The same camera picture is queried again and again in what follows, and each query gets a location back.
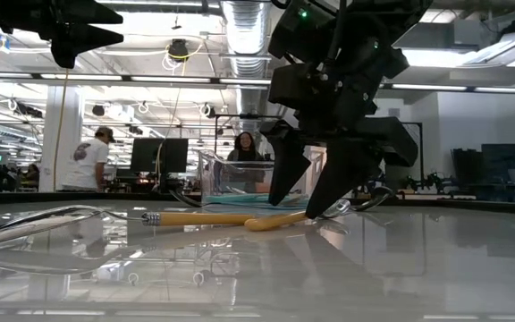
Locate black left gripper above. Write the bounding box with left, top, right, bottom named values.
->
left=0, top=0, right=125, bottom=70

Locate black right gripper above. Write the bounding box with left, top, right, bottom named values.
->
left=259, top=62, right=419, bottom=221

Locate silver spoon orange handle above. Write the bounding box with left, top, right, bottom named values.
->
left=0, top=204, right=255, bottom=250
left=243, top=198, right=353, bottom=233

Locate black ceiling device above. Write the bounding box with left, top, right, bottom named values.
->
left=167, top=38, right=190, bottom=63

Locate clear plastic bin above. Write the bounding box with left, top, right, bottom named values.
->
left=198, top=150, right=325, bottom=210

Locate white pillar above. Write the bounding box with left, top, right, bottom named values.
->
left=38, top=85, right=84, bottom=193

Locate black monitor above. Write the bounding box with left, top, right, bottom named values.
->
left=130, top=137, right=190, bottom=175

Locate black equipment rack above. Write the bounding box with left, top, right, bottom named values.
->
left=451, top=142, right=515, bottom=200

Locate black spoon blue handle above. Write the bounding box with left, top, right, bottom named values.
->
left=355, top=186, right=395, bottom=212
left=169, top=190, right=205, bottom=208

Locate frame light bar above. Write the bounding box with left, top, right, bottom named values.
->
left=0, top=71, right=515, bottom=96

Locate silver ventilation duct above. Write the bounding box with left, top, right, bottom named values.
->
left=220, top=0, right=271, bottom=131

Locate black metal table frame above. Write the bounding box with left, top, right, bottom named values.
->
left=0, top=191, right=515, bottom=216

